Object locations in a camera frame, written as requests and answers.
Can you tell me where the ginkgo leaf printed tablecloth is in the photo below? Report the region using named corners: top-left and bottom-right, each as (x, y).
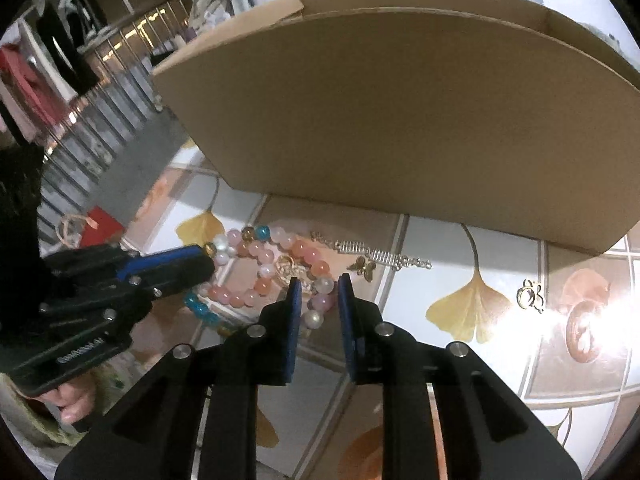
top-left (120, 140), bottom-right (640, 480)

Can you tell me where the gold butterfly charm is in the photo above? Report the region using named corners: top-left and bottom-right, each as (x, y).
top-left (346, 256), bottom-right (378, 281)

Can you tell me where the blue and white beaded bracelet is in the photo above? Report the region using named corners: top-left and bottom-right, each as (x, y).
top-left (182, 225), bottom-right (337, 341)

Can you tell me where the red hanging garment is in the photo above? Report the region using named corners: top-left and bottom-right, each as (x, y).
top-left (0, 42), bottom-right (66, 136)

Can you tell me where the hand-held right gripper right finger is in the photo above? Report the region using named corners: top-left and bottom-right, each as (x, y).
top-left (337, 272), bottom-right (583, 480)

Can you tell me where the brown cardboard box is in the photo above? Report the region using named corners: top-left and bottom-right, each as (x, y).
top-left (150, 0), bottom-right (640, 256)

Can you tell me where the gold openwork charm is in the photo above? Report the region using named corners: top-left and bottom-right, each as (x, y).
top-left (516, 280), bottom-right (546, 313)

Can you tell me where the silver chain bracelet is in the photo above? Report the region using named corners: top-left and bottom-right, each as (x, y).
top-left (310, 230), bottom-right (433, 272)

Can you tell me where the person's left hand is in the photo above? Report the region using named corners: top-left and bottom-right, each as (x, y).
top-left (37, 380), bottom-right (108, 433)

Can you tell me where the white hanging cloth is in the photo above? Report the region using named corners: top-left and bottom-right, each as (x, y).
top-left (190, 0), bottom-right (236, 31)

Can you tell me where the metal railing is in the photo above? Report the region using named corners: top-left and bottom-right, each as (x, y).
top-left (37, 0), bottom-right (201, 246)

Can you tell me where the red paper bag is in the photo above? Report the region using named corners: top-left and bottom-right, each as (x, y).
top-left (57, 205), bottom-right (126, 251)

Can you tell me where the person's left forearm green sleeve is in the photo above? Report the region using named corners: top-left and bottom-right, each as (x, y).
top-left (0, 375), bottom-right (103, 466)

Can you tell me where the pink beaded bracelet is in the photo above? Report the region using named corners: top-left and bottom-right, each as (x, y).
top-left (197, 227), bottom-right (336, 311)

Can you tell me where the black hanging garment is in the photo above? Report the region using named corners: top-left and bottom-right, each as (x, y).
top-left (37, 0), bottom-right (108, 96)

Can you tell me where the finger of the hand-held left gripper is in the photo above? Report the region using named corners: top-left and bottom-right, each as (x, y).
top-left (46, 244), bottom-right (205, 287)
top-left (40, 255), bottom-right (216, 325)

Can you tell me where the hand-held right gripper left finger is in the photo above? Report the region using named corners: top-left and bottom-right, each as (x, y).
top-left (54, 276), bottom-right (303, 480)

